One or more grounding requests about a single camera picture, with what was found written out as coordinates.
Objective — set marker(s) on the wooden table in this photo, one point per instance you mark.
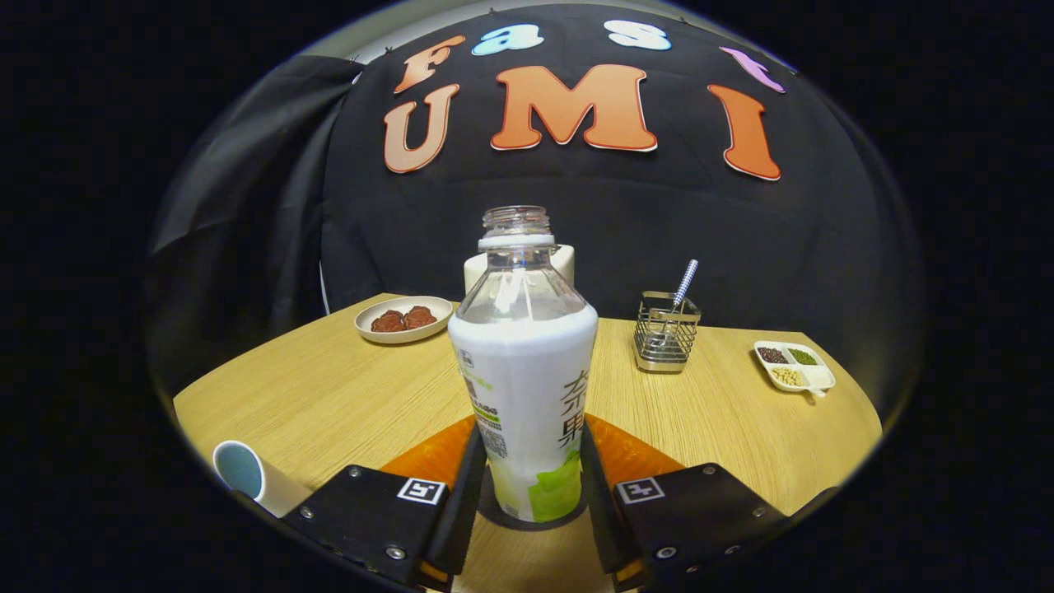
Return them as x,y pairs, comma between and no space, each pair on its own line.
346,387

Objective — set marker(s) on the small white plate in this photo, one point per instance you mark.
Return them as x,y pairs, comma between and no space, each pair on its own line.
403,336

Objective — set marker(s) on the white divided bean dish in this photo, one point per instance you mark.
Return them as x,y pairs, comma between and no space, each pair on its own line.
811,379

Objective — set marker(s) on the white toaster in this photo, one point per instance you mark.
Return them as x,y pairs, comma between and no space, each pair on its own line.
473,273

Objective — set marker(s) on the dark brown round coaster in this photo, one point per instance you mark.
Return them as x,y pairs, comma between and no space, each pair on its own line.
487,509

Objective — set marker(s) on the white green juice bottle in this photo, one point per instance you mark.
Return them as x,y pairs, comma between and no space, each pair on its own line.
527,371

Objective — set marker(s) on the striped straw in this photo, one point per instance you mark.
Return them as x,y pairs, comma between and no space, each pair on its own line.
685,280

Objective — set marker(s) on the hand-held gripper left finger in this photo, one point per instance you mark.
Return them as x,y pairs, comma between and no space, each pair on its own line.
465,502

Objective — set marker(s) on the white cup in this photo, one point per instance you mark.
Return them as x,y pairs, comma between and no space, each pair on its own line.
276,492

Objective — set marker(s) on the black backdrop cloth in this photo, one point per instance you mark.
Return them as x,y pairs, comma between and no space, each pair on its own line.
741,231

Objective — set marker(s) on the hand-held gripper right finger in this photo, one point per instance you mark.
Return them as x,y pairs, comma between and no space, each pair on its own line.
599,502

